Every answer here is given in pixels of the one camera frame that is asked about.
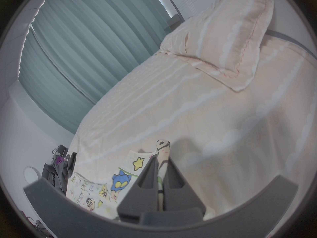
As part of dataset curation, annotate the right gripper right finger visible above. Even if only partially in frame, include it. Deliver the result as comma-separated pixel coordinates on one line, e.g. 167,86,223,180
163,157,207,213

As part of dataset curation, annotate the bed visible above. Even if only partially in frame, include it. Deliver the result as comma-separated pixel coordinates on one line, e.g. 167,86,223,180
66,0,317,220

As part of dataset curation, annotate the white printed pyjama top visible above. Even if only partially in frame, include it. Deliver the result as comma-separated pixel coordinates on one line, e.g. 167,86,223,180
66,139,216,220

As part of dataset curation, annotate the blue-green curtain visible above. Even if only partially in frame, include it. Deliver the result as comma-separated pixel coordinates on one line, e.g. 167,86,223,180
32,0,174,103
18,29,96,134

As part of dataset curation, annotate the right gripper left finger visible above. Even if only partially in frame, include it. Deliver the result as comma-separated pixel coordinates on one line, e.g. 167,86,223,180
116,157,159,214

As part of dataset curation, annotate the grey bedside table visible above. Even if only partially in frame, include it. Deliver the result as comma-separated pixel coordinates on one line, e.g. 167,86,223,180
163,14,182,33

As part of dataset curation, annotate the black shirt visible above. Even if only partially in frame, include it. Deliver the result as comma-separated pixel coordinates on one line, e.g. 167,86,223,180
42,153,77,195

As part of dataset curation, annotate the pale pink striped pillow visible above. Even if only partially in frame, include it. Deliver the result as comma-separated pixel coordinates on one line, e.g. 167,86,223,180
160,0,274,92

